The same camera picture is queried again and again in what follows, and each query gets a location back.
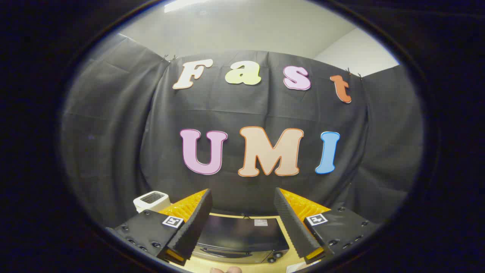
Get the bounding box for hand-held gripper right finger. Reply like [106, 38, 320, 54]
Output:
[274, 187, 381, 265]

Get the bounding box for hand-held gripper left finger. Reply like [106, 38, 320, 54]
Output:
[105, 188, 213, 266]

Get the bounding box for black toaster oven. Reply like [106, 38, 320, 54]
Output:
[191, 213, 294, 265]

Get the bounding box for white pop-up toaster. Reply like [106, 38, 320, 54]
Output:
[133, 191, 170, 213]

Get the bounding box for black backdrop cloth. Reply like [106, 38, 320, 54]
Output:
[61, 33, 424, 228]

